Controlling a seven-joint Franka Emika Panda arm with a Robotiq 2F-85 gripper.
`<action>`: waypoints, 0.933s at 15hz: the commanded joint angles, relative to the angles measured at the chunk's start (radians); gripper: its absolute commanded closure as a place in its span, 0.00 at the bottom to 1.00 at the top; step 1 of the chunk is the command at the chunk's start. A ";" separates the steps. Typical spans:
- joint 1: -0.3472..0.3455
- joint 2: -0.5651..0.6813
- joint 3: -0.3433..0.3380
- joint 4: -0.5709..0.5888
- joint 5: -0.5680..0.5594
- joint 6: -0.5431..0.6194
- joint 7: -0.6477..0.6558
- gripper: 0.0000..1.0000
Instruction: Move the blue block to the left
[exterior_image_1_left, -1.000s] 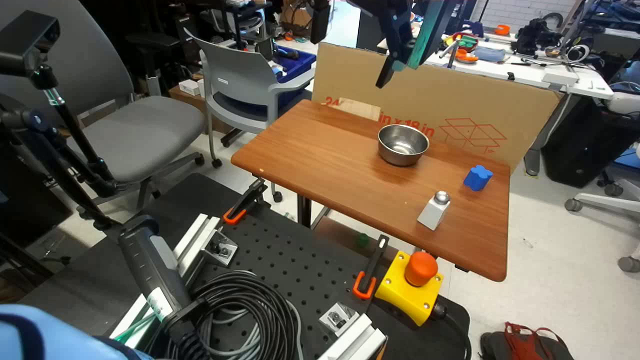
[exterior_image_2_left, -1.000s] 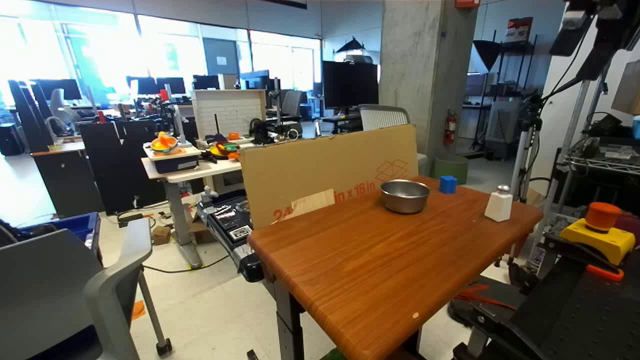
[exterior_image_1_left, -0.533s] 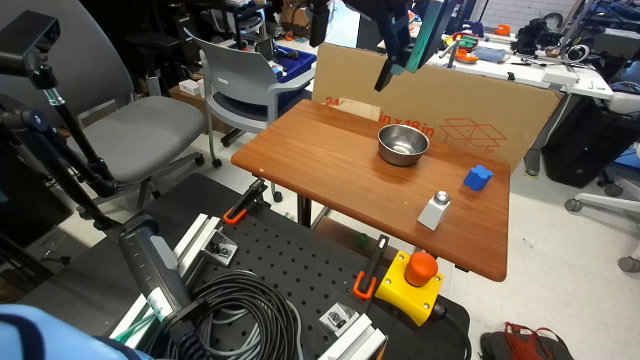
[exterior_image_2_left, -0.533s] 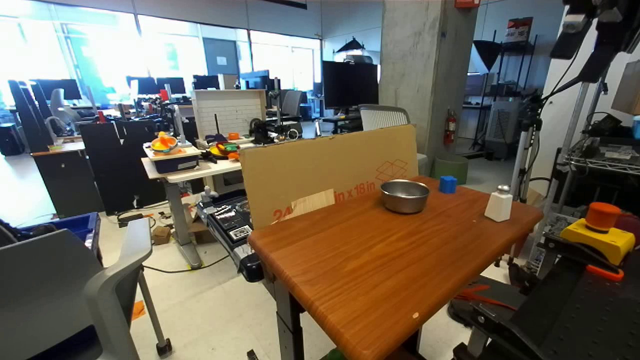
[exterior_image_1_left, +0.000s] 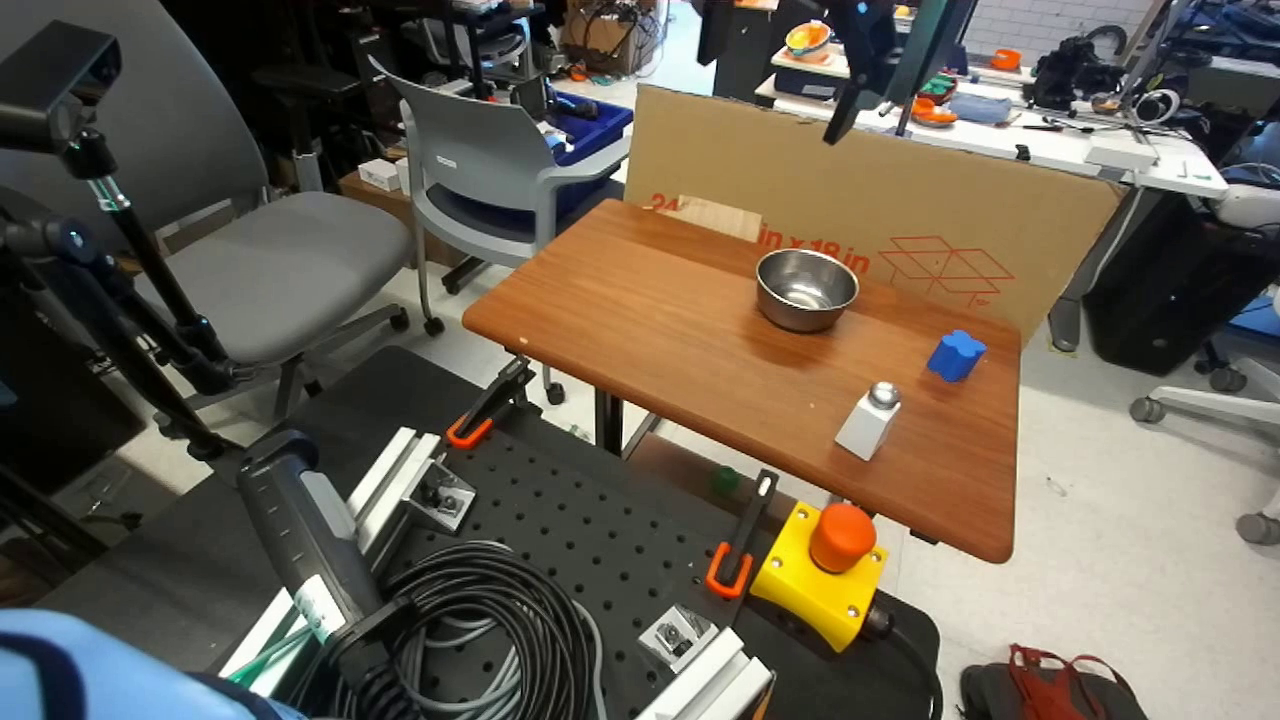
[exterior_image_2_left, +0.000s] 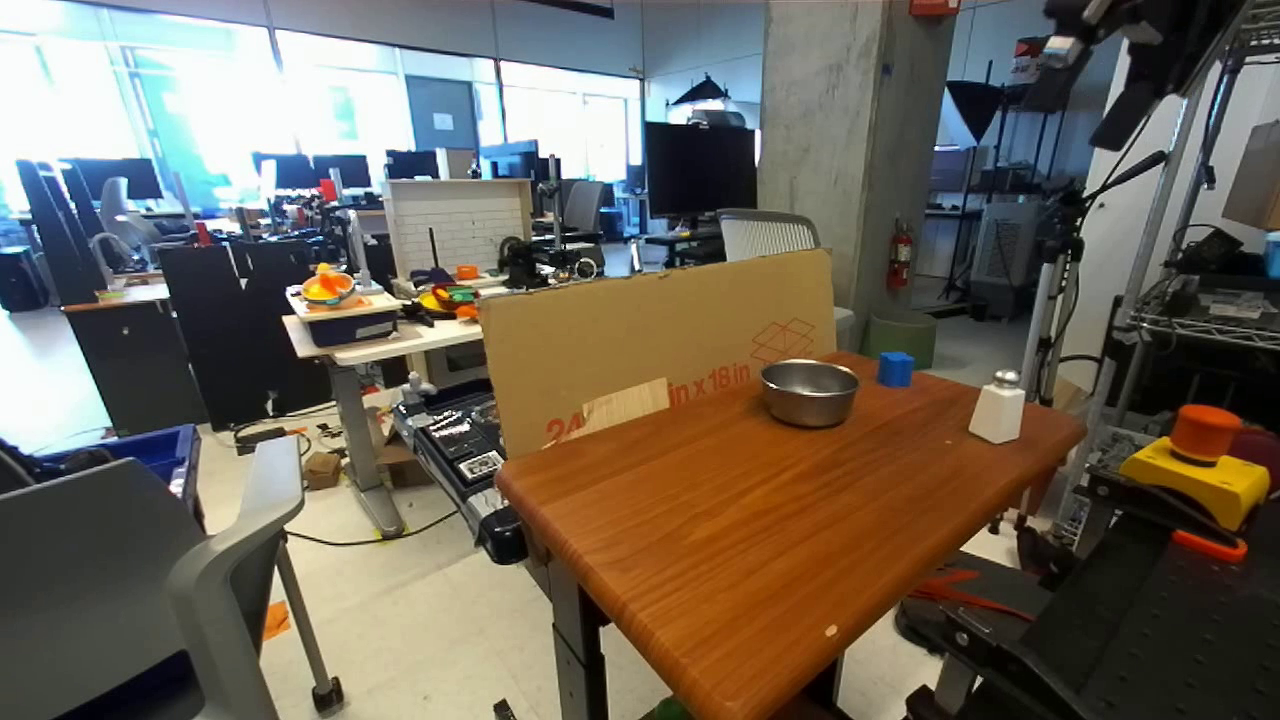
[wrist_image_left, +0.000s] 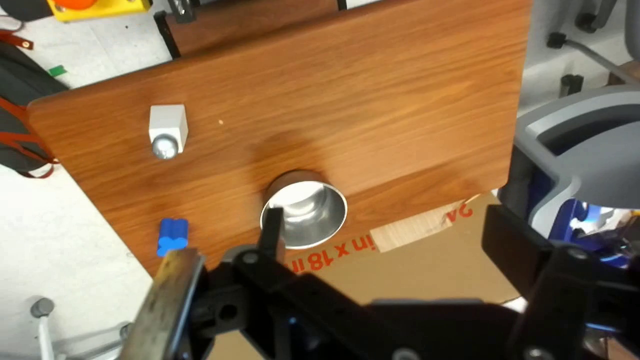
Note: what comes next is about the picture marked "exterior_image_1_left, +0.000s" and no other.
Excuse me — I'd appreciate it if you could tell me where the camera on mount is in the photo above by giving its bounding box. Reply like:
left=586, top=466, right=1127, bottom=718
left=0, top=20, right=263, bottom=463

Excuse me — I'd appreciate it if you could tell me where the grey office chair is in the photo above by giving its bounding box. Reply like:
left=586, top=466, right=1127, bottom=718
left=0, top=0, right=414, bottom=421

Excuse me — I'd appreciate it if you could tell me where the black clamp with orange handle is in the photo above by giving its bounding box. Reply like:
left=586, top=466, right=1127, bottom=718
left=705, top=469, right=781, bottom=601
left=445, top=355, right=539, bottom=450

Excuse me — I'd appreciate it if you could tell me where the steel bowl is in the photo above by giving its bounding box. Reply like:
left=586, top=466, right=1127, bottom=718
left=755, top=248, right=861, bottom=334

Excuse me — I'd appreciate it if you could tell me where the blue plastic bin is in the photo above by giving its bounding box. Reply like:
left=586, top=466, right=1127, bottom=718
left=540, top=91, right=635, bottom=223

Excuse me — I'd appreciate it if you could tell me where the office chair base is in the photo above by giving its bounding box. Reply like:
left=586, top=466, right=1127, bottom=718
left=1129, top=290, right=1280, bottom=547

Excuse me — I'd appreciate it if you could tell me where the coil of grey cable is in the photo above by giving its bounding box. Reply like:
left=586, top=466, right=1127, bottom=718
left=400, top=600, right=607, bottom=720

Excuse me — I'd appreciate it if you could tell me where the colourful bowl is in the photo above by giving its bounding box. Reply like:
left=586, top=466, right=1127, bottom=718
left=784, top=19, right=834, bottom=64

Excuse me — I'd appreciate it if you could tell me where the white shaker with silver cap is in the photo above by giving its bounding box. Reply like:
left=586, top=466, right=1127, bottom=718
left=835, top=381, right=903, bottom=462

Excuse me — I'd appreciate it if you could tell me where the blue block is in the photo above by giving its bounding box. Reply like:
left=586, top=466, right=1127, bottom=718
left=926, top=329, right=988, bottom=384

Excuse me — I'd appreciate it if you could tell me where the grey plastic chair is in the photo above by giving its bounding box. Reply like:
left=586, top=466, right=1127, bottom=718
left=368, top=55, right=633, bottom=406

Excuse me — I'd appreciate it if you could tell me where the red and black bag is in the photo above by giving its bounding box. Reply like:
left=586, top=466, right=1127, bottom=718
left=959, top=644, right=1153, bottom=720

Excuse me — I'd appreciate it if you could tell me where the coil of black cable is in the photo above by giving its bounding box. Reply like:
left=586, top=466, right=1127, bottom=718
left=325, top=540, right=603, bottom=720

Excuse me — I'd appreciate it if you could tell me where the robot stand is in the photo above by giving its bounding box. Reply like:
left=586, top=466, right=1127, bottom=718
left=38, top=345, right=943, bottom=720

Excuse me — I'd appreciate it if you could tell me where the brown cardboard sheet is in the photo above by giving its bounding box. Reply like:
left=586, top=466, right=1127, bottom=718
left=624, top=84, right=1127, bottom=343

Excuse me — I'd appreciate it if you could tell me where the yellow box with red button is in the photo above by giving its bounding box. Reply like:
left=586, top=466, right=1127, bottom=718
left=749, top=502, right=890, bottom=654

